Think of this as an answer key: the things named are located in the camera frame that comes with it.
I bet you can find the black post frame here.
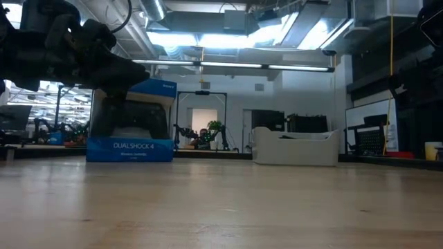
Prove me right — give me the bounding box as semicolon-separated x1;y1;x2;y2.
55;84;94;134

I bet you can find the whiteboard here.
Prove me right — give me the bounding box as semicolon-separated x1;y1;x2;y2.
345;98;399;153

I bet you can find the black mesh cart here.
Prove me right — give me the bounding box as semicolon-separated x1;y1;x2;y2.
344;114;388;156

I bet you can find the long ceiling light bar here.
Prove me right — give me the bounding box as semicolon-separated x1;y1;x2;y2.
131;57;336;73

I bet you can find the blue storage bin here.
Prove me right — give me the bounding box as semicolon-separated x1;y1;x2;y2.
48;131;65;146

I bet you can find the yellow cup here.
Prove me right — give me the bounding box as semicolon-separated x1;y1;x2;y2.
424;141;443;162

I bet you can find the person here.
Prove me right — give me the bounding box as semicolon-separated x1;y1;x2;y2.
197;128;211;150

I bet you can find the wide black cabinet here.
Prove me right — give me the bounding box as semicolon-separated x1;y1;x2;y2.
286;113;329;133

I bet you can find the green potted plant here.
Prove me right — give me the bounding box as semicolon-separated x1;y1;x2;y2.
206;120;223;142

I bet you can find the black background rig frame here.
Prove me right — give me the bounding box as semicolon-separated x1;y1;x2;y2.
175;90;228;151

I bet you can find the grey plastic bin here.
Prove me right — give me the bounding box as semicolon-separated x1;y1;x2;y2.
251;126;342;167

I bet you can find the red flat object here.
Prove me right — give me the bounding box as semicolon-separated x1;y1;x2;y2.
386;150;415;160

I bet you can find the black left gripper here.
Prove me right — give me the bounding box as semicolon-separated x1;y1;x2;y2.
19;0;152;102

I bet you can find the black metal table frame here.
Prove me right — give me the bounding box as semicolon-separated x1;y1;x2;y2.
0;145;443;172

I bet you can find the black computer monitor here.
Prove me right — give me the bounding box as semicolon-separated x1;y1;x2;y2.
0;104;33;145

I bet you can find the blue DualShock controller box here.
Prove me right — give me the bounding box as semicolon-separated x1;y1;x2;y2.
85;78;178;163

